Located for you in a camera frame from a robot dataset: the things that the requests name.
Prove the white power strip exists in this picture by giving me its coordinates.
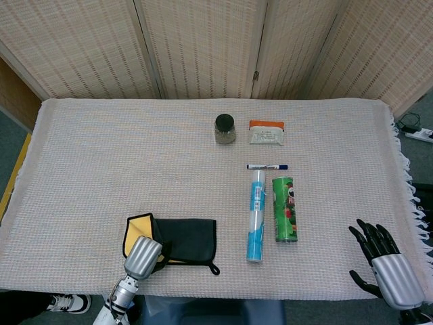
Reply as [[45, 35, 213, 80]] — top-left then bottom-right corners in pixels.
[[405, 128, 433, 144]]

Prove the blue and white marker pen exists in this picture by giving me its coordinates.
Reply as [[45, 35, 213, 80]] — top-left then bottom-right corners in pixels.
[[246, 164, 290, 171]]

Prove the green chips can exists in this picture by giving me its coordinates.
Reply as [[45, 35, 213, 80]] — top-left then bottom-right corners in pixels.
[[271, 174, 300, 244]]

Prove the woven folding screen panel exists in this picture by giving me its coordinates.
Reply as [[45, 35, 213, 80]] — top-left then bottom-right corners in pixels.
[[304, 0, 433, 118], [133, 0, 269, 100], [0, 0, 164, 101], [252, 0, 349, 100]]

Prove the white and black sneaker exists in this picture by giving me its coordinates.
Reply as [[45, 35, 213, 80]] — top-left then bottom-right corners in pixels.
[[45, 293, 93, 316]]

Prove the black trouser leg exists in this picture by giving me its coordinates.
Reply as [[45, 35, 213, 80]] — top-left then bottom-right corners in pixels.
[[0, 290, 55, 325]]

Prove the brown wooden cabinet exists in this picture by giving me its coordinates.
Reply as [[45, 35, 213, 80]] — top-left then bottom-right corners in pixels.
[[0, 56, 43, 131]]

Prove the black cable with adapter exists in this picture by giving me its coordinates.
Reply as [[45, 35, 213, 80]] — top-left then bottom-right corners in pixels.
[[395, 112, 422, 134]]

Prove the glass jar with black lid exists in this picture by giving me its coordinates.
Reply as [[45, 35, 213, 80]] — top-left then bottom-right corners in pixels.
[[214, 114, 236, 146]]

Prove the yellow cloth with black back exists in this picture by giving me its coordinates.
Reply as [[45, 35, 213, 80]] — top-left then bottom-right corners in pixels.
[[121, 212, 221, 276]]

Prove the blue and white plastic roll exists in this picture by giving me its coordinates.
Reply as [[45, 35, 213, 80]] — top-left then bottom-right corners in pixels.
[[246, 169, 267, 265]]

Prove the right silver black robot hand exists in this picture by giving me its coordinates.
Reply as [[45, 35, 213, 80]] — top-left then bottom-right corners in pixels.
[[348, 219, 426, 311]]

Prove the orange and white packet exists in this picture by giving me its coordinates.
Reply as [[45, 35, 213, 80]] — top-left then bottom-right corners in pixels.
[[248, 119, 286, 147]]

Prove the white woven fringed tablecloth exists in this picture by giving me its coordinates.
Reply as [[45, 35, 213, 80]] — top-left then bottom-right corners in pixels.
[[0, 97, 433, 303]]

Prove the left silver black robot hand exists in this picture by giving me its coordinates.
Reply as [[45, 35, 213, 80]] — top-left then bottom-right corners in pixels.
[[122, 236, 172, 282]]

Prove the yellow floor tape strip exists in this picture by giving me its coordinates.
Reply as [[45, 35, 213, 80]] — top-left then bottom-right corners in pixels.
[[0, 133, 32, 221]]

